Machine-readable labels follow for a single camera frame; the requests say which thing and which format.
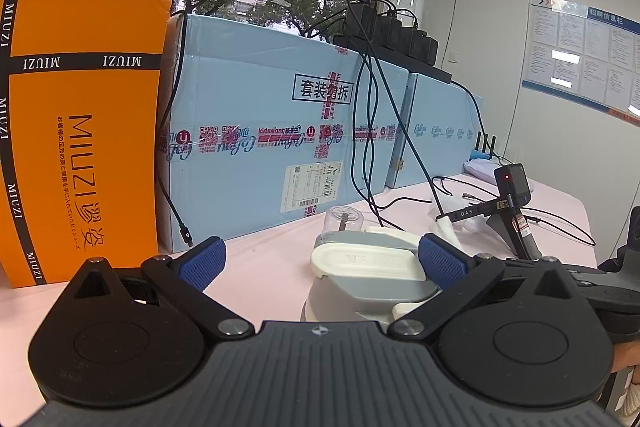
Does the bundle of black charger cables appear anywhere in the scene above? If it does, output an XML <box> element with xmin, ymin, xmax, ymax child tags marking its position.
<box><xmin>348</xmin><ymin>49</ymin><xmax>453</xmax><ymax>230</ymax></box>

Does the blue wall notice board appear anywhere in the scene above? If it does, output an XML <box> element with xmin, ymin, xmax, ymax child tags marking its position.
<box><xmin>522</xmin><ymin>0</ymin><xmax>640</xmax><ymax>128</ymax></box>

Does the black camera stand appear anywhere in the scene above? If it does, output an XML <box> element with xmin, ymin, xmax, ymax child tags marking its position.
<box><xmin>442</xmin><ymin>198</ymin><xmax>545</xmax><ymax>262</ymax></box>

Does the black router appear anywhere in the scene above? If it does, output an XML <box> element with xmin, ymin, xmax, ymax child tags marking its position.
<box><xmin>473</xmin><ymin>131</ymin><xmax>500</xmax><ymax>160</ymax></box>

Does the small light blue box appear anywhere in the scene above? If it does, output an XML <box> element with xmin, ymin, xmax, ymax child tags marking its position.
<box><xmin>385</xmin><ymin>72</ymin><xmax>485</xmax><ymax>190</ymax></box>

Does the black usb cable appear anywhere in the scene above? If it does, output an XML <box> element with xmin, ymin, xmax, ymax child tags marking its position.
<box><xmin>155</xmin><ymin>13</ymin><xmax>196</xmax><ymax>249</ymax></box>

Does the large light blue box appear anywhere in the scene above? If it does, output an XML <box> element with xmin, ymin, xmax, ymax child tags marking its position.
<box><xmin>159</xmin><ymin>13</ymin><xmax>417</xmax><ymax>255</ymax></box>

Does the white crumpled tissue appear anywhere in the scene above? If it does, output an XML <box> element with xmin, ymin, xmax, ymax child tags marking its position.
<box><xmin>428</xmin><ymin>206</ymin><xmax>507</xmax><ymax>259</ymax></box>

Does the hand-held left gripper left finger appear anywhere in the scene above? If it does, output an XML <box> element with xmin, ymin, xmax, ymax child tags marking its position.
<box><xmin>71</xmin><ymin>236</ymin><xmax>255</xmax><ymax>342</ymax></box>

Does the black action camera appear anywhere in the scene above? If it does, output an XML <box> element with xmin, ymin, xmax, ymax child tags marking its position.
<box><xmin>494</xmin><ymin>164</ymin><xmax>534</xmax><ymax>206</ymax></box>

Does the orange cardboard box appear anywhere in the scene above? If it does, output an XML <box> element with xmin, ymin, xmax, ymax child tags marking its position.
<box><xmin>0</xmin><ymin>0</ymin><xmax>174</xmax><ymax>290</ymax></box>

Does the person's right forearm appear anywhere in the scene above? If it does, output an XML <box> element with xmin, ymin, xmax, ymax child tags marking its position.
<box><xmin>611</xmin><ymin>341</ymin><xmax>640</xmax><ymax>418</ymax></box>

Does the clear plastic cup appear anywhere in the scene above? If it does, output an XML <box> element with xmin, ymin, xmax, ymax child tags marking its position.
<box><xmin>321</xmin><ymin>205</ymin><xmax>369</xmax><ymax>246</ymax></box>

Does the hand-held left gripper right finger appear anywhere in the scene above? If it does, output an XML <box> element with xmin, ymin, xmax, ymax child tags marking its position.
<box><xmin>388</xmin><ymin>234</ymin><xmax>577</xmax><ymax>341</ymax></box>

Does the white grey lidded container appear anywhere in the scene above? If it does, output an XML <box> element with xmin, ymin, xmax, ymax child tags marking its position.
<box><xmin>300</xmin><ymin>227</ymin><xmax>447</xmax><ymax>324</ymax></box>

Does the white cloth pouch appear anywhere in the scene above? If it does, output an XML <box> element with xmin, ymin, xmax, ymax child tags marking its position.
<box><xmin>462</xmin><ymin>157</ymin><xmax>537</xmax><ymax>188</ymax></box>

